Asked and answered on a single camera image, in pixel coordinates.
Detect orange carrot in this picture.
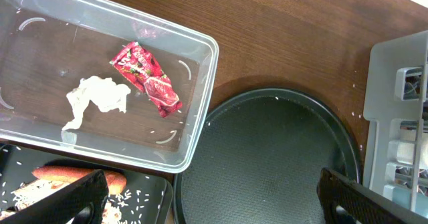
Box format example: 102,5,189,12
32,166,127,195

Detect round black serving tray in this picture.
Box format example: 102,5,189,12
174,88,360,224

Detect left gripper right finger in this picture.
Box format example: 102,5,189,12
316,168,427,224

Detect white tissue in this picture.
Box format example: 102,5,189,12
62,76,131,131

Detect clear plastic bin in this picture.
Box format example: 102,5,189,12
1,0,219,173

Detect grey dishwasher rack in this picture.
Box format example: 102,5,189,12
362,31,427,212

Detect food scraps and rice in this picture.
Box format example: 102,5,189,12
1,179,132,224

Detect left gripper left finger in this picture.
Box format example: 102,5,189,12
1,170,108,224

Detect light blue cup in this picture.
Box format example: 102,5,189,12
383,185,428,218

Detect black rectangular tray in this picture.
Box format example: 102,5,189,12
1,144,173,224

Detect red snack wrapper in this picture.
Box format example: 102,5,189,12
110,41,183,118

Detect white cup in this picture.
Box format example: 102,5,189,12
389,129,427,169

